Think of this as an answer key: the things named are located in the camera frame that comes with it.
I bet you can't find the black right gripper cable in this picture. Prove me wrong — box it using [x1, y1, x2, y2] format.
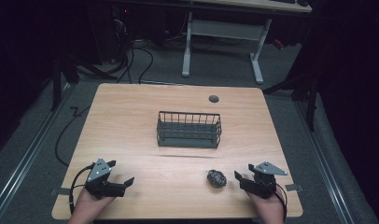
[274, 182, 288, 224]

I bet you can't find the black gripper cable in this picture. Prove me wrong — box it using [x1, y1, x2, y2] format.
[68, 163, 95, 216]
[274, 182, 288, 224]

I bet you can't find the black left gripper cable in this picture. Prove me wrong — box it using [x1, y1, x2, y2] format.
[68, 163, 95, 216]

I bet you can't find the grey tape strip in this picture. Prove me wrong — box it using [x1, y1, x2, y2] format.
[49, 187, 72, 197]
[284, 183, 304, 192]

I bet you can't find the dark grey wire basket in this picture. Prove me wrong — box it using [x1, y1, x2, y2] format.
[156, 110, 223, 149]

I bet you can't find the looped black floor cable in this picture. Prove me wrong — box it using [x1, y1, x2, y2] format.
[116, 39, 155, 85]

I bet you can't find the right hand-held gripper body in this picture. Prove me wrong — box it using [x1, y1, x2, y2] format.
[239, 161, 288, 200]

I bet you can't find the white-legged desk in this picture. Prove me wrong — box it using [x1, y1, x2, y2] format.
[116, 0, 314, 85]

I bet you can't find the metal floor rail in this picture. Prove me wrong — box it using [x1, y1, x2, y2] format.
[293, 100, 357, 224]
[0, 81, 78, 224]

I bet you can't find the person's right hand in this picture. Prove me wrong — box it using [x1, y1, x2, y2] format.
[246, 188, 287, 224]

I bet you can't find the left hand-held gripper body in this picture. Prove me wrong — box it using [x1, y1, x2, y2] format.
[84, 157, 127, 200]

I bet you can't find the dark speckled scouring ball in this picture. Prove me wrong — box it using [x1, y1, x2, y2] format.
[206, 169, 228, 189]

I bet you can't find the person's left hand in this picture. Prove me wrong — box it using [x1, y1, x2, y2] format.
[67, 187, 118, 224]

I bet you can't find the black metal stand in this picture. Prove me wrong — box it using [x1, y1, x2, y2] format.
[49, 51, 118, 112]
[261, 61, 320, 133]

